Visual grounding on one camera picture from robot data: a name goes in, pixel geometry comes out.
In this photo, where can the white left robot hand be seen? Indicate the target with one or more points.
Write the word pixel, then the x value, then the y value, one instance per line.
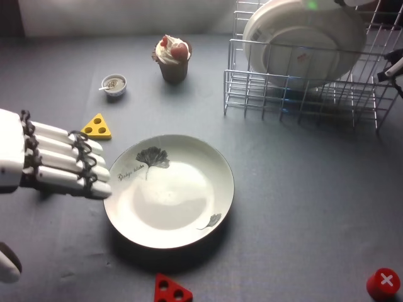
pixel 53 160

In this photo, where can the white plate two leaf prints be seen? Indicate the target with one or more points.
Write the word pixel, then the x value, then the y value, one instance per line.
pixel 170 195

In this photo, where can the white plate single leaf print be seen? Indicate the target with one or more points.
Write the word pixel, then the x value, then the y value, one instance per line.
pixel 299 37

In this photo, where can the yellow triangle block with holes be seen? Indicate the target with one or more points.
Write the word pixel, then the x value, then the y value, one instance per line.
pixel 94 133

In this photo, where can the small white spoon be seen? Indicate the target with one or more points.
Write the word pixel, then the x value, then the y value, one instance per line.
pixel 104 88

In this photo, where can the small white ceramic cup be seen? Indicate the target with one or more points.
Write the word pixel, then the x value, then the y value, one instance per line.
pixel 116 91

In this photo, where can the cupcake with cream and strawberry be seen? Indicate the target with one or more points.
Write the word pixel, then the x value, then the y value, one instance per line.
pixel 173 69

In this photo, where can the red triangle block with holes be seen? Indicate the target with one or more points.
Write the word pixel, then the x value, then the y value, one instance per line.
pixel 162 295

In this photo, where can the red cylinder block white cross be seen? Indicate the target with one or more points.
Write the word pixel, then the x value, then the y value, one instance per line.
pixel 376 287

